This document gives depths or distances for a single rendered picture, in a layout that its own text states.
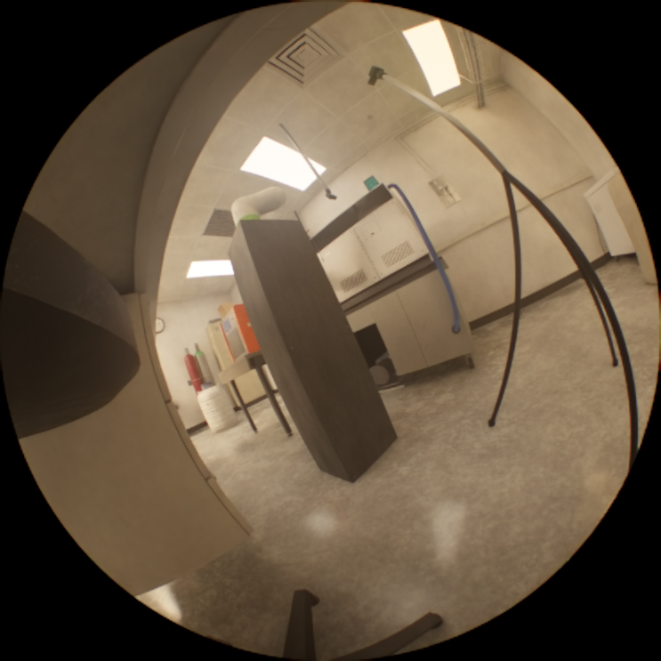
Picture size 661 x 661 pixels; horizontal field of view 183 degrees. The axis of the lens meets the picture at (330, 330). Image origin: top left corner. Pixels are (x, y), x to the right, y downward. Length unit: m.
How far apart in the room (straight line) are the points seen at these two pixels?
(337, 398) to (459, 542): 0.62
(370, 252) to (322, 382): 1.06
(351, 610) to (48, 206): 0.89
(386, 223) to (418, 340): 0.83
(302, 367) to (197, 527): 0.58
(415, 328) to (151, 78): 1.47
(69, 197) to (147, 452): 0.46
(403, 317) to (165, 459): 1.36
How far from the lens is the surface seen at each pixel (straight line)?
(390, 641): 0.47
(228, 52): 0.28
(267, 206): 1.11
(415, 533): 0.63
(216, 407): 3.08
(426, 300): 1.34
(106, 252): 0.52
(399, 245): 1.47
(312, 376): 0.72
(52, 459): 0.56
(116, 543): 0.58
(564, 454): 0.73
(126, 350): 0.15
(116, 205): 0.43
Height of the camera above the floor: 0.53
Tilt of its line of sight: 4 degrees up
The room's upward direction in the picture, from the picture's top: 24 degrees counter-clockwise
